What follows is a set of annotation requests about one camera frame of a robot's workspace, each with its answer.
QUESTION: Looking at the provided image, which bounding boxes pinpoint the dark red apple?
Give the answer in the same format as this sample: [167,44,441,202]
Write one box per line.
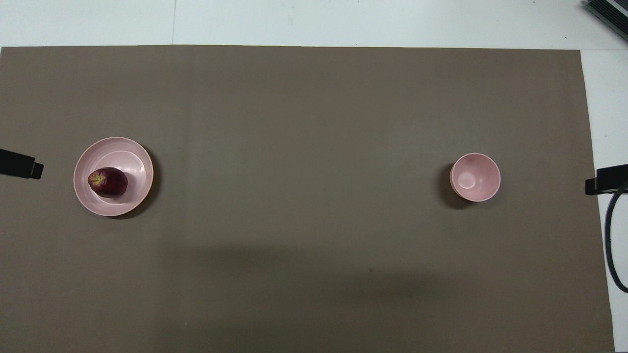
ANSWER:
[88,167,129,198]

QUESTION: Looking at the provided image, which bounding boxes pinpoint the pink plate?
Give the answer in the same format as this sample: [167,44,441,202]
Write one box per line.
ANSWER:
[74,137,154,217]

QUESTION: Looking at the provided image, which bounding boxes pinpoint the pink bowl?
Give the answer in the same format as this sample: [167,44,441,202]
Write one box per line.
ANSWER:
[450,152,501,202]

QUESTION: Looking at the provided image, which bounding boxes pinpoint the dark grey ribbed device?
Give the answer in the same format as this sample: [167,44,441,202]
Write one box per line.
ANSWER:
[583,0,628,28]

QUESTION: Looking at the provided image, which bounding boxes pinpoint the brown table mat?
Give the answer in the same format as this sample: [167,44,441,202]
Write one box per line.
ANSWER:
[0,45,615,353]

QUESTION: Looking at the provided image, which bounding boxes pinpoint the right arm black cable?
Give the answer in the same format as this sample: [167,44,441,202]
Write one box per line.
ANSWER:
[605,180,628,294]

